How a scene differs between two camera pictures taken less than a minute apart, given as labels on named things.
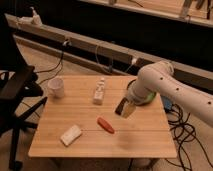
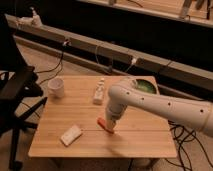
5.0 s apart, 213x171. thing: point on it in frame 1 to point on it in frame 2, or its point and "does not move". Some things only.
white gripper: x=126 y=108 to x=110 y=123
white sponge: x=70 y=135 does not move
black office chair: x=18 y=88 does not move
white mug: x=56 y=88 does not move
